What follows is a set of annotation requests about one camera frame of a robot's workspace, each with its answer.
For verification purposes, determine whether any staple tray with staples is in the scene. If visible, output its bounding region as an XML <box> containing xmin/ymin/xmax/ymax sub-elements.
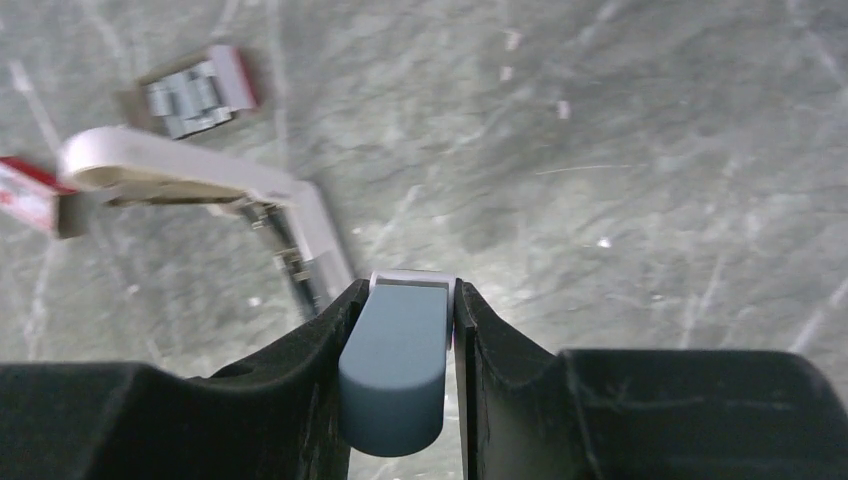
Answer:
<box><xmin>115</xmin><ymin>44</ymin><xmax>260</xmax><ymax>140</ymax></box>

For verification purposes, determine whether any red staple box sleeve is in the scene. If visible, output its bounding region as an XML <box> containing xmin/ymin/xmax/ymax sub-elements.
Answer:
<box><xmin>1</xmin><ymin>156</ymin><xmax>86</xmax><ymax>239</ymax></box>

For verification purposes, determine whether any small blue stapler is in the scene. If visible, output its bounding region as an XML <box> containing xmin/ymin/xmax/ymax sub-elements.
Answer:
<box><xmin>338</xmin><ymin>270</ymin><xmax>457</xmax><ymax>458</ymax></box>

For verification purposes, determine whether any long white stapler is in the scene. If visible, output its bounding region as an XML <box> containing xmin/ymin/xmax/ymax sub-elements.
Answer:
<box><xmin>58</xmin><ymin>126</ymin><xmax>354</xmax><ymax>319</ymax></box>

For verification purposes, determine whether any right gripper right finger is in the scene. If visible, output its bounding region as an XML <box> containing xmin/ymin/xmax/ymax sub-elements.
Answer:
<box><xmin>454</xmin><ymin>282</ymin><xmax>847</xmax><ymax>479</ymax></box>

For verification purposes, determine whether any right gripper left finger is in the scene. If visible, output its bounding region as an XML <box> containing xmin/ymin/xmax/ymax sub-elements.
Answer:
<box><xmin>1</xmin><ymin>280</ymin><xmax>368</xmax><ymax>479</ymax></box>

